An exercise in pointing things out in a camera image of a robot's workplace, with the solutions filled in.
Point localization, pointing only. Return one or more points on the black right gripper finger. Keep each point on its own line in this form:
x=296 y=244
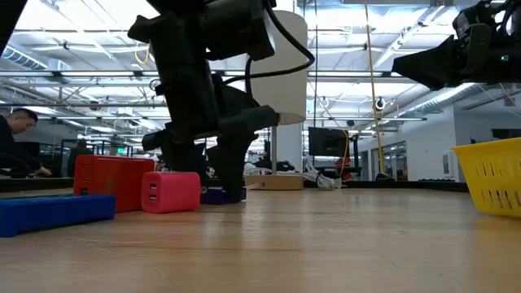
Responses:
x=435 y=67

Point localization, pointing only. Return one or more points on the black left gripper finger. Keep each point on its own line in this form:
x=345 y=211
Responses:
x=236 y=150
x=183 y=156

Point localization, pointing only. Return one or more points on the pink USB charger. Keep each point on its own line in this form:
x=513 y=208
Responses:
x=175 y=193

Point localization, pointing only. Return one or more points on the navy blue case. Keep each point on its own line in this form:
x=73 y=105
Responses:
x=212 y=197

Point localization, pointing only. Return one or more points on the red block charger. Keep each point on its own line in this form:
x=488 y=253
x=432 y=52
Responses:
x=110 y=179

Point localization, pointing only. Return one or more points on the bright blue box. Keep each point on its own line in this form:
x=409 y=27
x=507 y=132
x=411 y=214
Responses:
x=53 y=213

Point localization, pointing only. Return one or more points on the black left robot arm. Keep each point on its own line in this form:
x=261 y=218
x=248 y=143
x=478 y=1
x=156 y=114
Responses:
x=8 y=16

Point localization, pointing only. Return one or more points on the white cylindrical lamp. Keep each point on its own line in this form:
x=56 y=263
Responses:
x=291 y=89

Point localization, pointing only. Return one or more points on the black monitor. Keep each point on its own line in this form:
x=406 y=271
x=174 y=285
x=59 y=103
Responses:
x=327 y=141

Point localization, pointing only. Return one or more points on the standing person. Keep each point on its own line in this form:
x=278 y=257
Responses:
x=75 y=156

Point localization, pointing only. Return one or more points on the rectangular yellow plastic basket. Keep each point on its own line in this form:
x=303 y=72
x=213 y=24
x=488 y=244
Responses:
x=494 y=179

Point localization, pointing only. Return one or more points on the seated person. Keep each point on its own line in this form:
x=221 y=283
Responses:
x=10 y=134

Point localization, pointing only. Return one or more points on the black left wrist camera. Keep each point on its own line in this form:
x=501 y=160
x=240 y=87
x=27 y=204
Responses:
x=236 y=28

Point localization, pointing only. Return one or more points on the black aluminium table frame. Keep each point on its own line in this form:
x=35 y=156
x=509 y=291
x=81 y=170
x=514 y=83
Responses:
x=407 y=185

